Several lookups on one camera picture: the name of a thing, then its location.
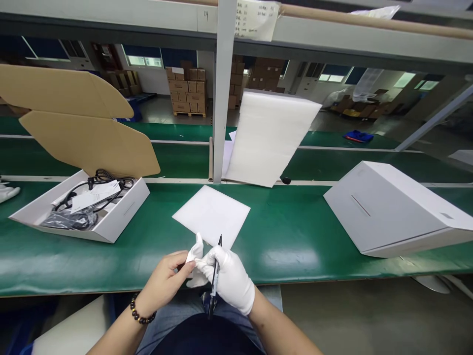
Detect white paper cards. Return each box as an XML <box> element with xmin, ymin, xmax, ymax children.
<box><xmin>51</xmin><ymin>180</ymin><xmax>123</xmax><ymax>214</ymax></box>

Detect tall stack of brown cartons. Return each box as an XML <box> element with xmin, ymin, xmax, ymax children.
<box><xmin>228</xmin><ymin>54</ymin><xmax>290</xmax><ymax>110</ymax></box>

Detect black pen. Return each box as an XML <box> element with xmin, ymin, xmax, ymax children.
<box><xmin>202</xmin><ymin>234</ymin><xmax>223</xmax><ymax>320</ymax></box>

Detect black power cable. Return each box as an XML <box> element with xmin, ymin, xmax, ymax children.
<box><xmin>54</xmin><ymin>168</ymin><xmax>136</xmax><ymax>223</ymax></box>

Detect person's right hand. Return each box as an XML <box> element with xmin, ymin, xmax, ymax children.
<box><xmin>195</xmin><ymin>245</ymin><xmax>256</xmax><ymax>317</ymax></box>

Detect grey metal shelf frame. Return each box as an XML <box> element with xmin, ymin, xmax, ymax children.
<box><xmin>0</xmin><ymin>0</ymin><xmax>473</xmax><ymax>185</ymax></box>

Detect pallet of brown cartons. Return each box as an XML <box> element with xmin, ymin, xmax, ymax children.
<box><xmin>165</xmin><ymin>62</ymin><xmax>208</xmax><ymax>119</ymax></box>

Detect person's body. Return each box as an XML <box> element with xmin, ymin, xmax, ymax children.
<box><xmin>154</xmin><ymin>312</ymin><xmax>256</xmax><ymax>355</ymax></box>

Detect blue cloth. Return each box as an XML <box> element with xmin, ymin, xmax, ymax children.
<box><xmin>342</xmin><ymin>130</ymin><xmax>374</xmax><ymax>142</ymax></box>

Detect open white cardboard box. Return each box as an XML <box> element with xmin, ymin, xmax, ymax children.
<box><xmin>0</xmin><ymin>63</ymin><xmax>162</xmax><ymax>245</ymax></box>

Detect person's left hand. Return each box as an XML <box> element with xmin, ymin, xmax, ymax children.
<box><xmin>144</xmin><ymin>250</ymin><xmax>197</xmax><ymax>314</ymax></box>

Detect closed white cardboard box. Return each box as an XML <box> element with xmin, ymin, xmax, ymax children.
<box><xmin>323</xmin><ymin>160</ymin><xmax>473</xmax><ymax>259</ymax></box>

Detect white stool seat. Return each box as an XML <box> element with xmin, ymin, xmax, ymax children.
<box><xmin>32</xmin><ymin>295</ymin><xmax>116</xmax><ymax>355</ymax></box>

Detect stack of white foam sheets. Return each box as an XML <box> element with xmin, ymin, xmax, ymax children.
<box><xmin>221</xmin><ymin>90</ymin><xmax>323</xmax><ymax>189</ymax></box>

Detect handwritten white paper sheet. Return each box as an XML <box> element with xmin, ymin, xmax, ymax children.
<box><xmin>233</xmin><ymin>0</ymin><xmax>278</xmax><ymax>42</ymax></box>

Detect single white foam sheet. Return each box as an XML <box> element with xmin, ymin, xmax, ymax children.
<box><xmin>171</xmin><ymin>184</ymin><xmax>252</xmax><ymax>250</ymax></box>

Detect hanging clear plastic bag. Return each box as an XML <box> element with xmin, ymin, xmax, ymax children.
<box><xmin>352</xmin><ymin>68</ymin><xmax>386</xmax><ymax>103</ymax></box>

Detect person's legs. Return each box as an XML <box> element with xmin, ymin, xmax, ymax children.
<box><xmin>135</xmin><ymin>284</ymin><xmax>284</xmax><ymax>355</ymax></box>

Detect brown cardboard tube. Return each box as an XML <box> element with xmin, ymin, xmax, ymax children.
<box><xmin>276</xmin><ymin>6</ymin><xmax>473</xmax><ymax>39</ymax></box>

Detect clear bag with black cable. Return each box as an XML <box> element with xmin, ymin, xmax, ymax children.
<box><xmin>39</xmin><ymin>208</ymin><xmax>100</xmax><ymax>232</ymax></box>

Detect white paper sheets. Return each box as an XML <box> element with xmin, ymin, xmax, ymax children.
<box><xmin>223</xmin><ymin>129</ymin><xmax>238</xmax><ymax>179</ymax></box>

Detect white glove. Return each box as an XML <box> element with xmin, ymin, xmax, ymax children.
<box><xmin>185</xmin><ymin>232</ymin><xmax>212</xmax><ymax>289</ymax></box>

